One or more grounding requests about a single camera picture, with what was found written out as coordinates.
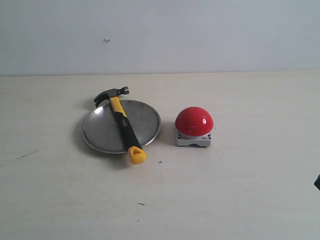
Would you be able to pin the yellow black claw hammer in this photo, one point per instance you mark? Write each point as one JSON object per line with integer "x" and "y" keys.
{"x": 135, "y": 152}

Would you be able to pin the red dome push button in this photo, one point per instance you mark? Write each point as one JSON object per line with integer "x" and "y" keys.
{"x": 194, "y": 126}

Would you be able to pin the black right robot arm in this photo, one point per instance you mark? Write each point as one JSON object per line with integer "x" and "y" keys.
{"x": 317, "y": 182}

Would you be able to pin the round steel plate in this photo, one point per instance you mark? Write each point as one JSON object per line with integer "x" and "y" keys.
{"x": 100, "y": 130}

